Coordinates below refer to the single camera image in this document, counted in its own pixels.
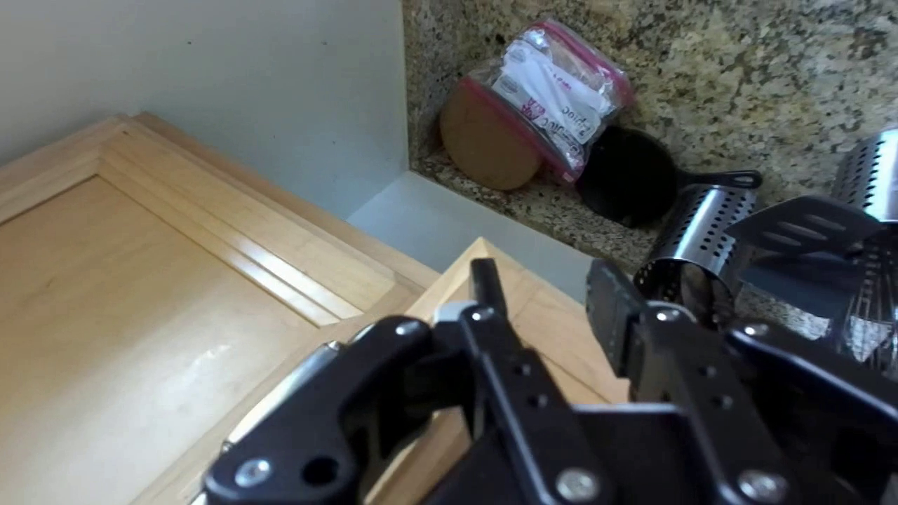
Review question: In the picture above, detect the rear perforated utensil holder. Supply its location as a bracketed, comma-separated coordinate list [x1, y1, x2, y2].
[633, 185, 754, 327]

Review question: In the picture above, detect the black spatula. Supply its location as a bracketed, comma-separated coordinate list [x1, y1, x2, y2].
[727, 198, 891, 318]

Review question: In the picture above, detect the metal whisk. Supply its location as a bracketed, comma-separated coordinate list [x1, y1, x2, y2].
[837, 248, 894, 373]

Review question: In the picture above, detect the front perforated utensil holder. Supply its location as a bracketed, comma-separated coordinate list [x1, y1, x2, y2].
[832, 130, 898, 226]

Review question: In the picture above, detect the right wooden cabinet door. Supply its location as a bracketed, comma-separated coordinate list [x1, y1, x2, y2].
[364, 238, 629, 505]

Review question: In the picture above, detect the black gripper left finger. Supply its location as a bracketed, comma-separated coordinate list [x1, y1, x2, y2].
[202, 258, 618, 505]

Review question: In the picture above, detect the left metal door handle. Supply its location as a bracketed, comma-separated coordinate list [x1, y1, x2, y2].
[188, 342, 344, 505]

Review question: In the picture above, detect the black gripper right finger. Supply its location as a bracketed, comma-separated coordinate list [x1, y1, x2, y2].
[587, 258, 898, 505]

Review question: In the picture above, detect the wooden cabinet door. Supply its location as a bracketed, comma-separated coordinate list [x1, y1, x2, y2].
[0, 119, 434, 505]
[364, 238, 629, 505]

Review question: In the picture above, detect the small black pan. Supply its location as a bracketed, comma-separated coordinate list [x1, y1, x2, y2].
[574, 128, 764, 227]

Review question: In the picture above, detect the plastic bag of items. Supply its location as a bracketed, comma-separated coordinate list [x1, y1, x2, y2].
[438, 20, 630, 192]

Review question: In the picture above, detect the perforated utensil holder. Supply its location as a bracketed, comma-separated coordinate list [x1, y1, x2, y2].
[832, 130, 898, 226]
[633, 185, 754, 327]

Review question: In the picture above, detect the left wooden cabinet door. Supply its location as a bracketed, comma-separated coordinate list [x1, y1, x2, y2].
[0, 119, 434, 505]

